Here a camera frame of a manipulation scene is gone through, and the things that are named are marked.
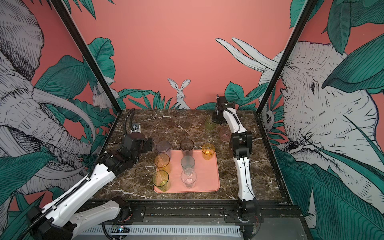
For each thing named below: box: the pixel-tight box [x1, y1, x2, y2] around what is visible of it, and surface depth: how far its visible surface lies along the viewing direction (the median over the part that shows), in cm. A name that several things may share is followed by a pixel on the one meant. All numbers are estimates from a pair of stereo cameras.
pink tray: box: [165, 149, 221, 193], surface depth 88 cm
